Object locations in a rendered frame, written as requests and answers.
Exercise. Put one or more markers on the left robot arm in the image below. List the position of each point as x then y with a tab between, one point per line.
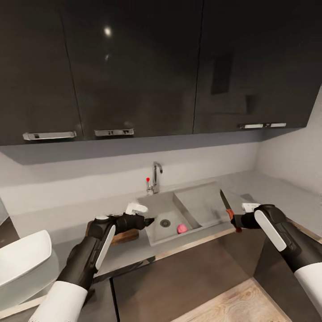
65	300

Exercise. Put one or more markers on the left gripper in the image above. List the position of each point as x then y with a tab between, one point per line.
136	221

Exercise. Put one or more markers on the drop in sink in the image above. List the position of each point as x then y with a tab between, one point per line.
197	207

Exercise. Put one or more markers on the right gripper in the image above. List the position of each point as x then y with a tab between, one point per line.
242	221

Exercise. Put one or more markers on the bowl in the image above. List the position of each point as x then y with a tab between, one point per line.
23	256

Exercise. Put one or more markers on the parer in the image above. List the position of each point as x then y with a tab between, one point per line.
229	210

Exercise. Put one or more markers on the vidalia onion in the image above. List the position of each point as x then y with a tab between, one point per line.
182	228

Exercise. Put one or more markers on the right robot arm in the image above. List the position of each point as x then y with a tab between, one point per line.
296	248

